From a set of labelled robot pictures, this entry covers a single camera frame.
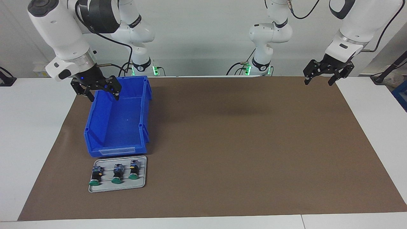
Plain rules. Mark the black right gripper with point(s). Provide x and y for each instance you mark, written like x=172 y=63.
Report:
x=90 y=78

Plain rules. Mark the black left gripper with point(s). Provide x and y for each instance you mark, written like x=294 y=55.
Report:
x=334 y=63

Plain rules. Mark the green push button switch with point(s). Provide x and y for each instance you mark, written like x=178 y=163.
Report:
x=134 y=171
x=117 y=175
x=95 y=176

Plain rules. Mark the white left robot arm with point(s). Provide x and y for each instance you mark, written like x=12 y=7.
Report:
x=270 y=33

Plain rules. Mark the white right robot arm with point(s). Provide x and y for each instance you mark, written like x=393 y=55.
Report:
x=57 y=28

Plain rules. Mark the blue plastic storage bin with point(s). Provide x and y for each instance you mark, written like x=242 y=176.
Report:
x=117 y=127

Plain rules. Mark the black tripod pole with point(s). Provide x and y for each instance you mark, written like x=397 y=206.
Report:
x=392 y=66

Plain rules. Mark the blue crate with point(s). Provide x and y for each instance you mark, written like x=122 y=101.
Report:
x=401 y=93

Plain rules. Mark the black clamp stand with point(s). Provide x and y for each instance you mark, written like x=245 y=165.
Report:
x=6 y=81

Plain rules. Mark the grey metal tray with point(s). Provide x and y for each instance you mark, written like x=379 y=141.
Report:
x=108 y=188

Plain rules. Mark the brown paper table mat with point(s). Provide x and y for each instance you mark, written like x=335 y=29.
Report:
x=238 y=159

